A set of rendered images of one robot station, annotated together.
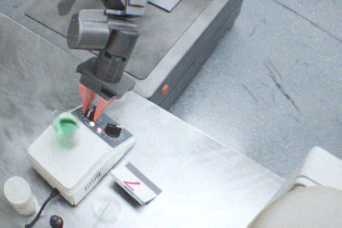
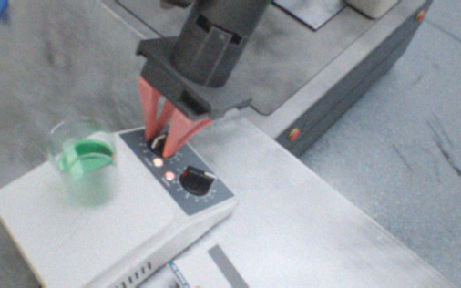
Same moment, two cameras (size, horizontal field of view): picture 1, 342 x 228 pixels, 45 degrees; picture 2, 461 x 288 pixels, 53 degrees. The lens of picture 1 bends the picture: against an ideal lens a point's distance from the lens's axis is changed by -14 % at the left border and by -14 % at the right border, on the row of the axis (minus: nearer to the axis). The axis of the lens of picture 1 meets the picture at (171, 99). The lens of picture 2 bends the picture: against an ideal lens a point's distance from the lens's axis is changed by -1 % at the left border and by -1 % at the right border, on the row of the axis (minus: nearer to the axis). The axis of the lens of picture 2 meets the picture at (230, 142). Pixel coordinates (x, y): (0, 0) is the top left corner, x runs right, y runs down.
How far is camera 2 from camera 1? 0.44 m
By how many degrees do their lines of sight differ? 7
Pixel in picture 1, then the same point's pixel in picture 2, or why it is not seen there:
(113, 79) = (209, 79)
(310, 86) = not seen: outside the picture
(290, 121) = (460, 207)
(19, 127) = (15, 149)
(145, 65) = (272, 97)
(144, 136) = (254, 200)
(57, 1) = not seen: outside the picture
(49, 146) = (46, 196)
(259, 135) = (411, 218)
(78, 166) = (98, 248)
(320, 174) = not seen: outside the picture
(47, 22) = (141, 14)
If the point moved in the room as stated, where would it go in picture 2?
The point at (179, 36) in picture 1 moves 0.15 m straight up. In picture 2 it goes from (324, 65) to (341, 20)
